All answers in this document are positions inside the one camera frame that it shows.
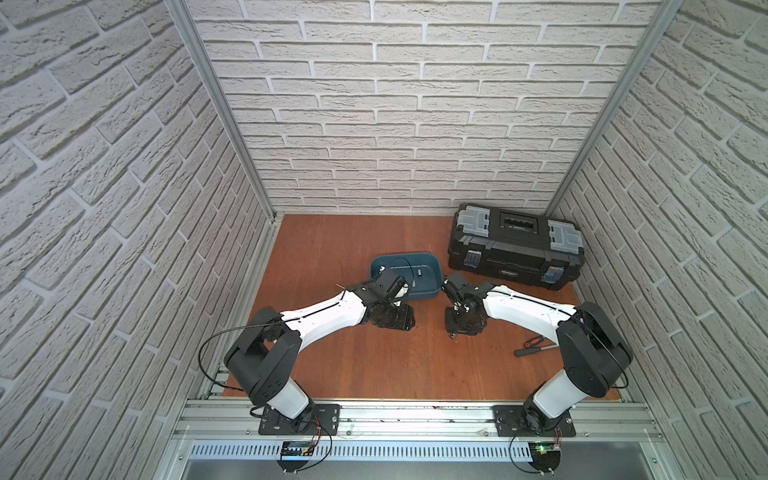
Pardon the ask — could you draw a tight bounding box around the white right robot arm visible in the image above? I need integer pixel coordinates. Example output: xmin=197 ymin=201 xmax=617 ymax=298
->
xmin=442 ymin=272 xmax=634 ymax=432

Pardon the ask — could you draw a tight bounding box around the aluminium floor rail left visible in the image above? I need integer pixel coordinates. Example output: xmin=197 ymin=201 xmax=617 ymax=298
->
xmin=196 ymin=213 xmax=284 ymax=399

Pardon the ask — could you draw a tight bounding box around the black grey toolbox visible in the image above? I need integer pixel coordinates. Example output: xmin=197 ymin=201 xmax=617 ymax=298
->
xmin=448 ymin=203 xmax=585 ymax=290

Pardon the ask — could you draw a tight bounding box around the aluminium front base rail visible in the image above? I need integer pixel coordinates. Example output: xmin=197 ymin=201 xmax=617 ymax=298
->
xmin=154 ymin=398 xmax=682 ymax=479

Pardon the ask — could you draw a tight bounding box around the aluminium corner post left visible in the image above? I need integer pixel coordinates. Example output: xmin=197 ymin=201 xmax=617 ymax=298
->
xmin=166 ymin=0 xmax=276 ymax=222

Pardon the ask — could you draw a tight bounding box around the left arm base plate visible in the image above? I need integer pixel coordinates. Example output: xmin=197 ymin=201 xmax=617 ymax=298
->
xmin=258 ymin=403 xmax=341 ymax=436

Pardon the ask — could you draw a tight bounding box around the teal plastic storage box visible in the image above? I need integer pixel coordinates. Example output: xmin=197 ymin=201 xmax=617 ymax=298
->
xmin=370 ymin=252 xmax=443 ymax=302

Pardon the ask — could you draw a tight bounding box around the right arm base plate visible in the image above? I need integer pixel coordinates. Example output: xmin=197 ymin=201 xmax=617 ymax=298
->
xmin=491 ymin=404 xmax=576 ymax=438

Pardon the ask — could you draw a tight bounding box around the aluminium corner post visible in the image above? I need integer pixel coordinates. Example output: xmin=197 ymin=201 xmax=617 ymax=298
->
xmin=166 ymin=0 xmax=276 ymax=222
xmin=545 ymin=0 xmax=683 ymax=216

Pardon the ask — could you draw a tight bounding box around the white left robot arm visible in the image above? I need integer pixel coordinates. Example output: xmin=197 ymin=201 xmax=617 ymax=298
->
xmin=224 ymin=269 xmax=415 ymax=421

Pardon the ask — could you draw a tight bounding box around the left controller board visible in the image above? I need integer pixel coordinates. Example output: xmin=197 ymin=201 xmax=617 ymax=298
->
xmin=277 ymin=441 xmax=316 ymax=473

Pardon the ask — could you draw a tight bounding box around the red black screwdriver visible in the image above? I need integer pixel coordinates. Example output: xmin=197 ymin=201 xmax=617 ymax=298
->
xmin=514 ymin=335 xmax=546 ymax=357

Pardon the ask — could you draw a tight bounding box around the controller board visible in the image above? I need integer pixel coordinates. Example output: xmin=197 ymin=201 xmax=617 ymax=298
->
xmin=277 ymin=441 xmax=316 ymax=473
xmin=529 ymin=443 xmax=561 ymax=475

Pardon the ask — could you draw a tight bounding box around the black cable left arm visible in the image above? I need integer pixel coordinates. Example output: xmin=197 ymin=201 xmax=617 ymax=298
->
xmin=197 ymin=323 xmax=265 ymax=393

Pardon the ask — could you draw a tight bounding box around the right controller board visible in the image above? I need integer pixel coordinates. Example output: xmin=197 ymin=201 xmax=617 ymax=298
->
xmin=529 ymin=443 xmax=561 ymax=475

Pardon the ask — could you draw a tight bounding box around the aluminium corner post right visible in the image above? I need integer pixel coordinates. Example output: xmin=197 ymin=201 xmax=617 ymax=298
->
xmin=545 ymin=0 xmax=683 ymax=216

